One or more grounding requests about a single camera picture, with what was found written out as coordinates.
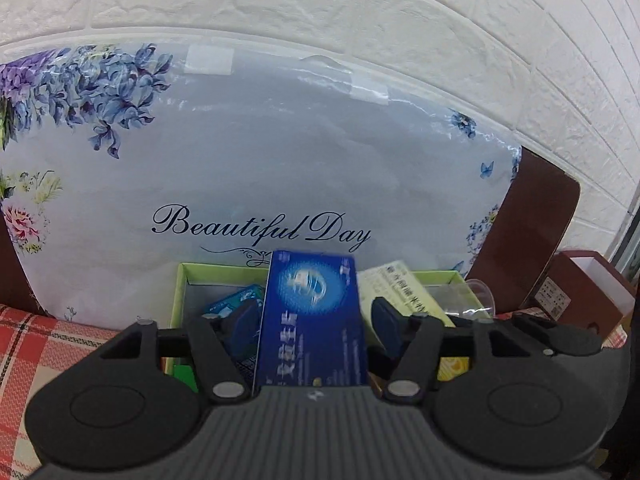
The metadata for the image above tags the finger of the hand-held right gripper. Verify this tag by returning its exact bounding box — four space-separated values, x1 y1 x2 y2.
512 312 603 357

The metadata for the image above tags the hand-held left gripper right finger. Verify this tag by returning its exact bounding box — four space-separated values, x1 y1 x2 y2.
371 296 513 405

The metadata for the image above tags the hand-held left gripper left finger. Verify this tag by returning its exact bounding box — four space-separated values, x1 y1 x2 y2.
97 300 263 405

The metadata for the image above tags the blue tin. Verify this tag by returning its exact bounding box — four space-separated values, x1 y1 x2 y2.
201 284 266 322

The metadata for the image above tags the yellow green medicine box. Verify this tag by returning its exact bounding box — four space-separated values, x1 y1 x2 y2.
356 260 471 382

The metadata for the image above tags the blue medicine box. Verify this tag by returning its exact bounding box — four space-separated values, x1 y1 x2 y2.
252 250 371 393

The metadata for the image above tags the light green box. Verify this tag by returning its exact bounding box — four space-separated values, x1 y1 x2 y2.
169 261 497 382

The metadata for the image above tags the clear plastic cup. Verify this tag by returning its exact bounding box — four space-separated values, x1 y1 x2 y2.
427 279 497 320

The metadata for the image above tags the brown cardboard box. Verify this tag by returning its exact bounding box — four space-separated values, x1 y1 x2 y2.
520 250 637 342

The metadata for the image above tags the floral Beautiful Day bag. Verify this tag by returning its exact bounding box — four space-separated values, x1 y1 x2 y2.
0 42 523 322

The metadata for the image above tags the plaid bed sheet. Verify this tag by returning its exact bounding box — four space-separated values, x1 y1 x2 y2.
0 304 630 476

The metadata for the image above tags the grey window frame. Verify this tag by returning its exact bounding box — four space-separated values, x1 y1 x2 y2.
607 195 640 286

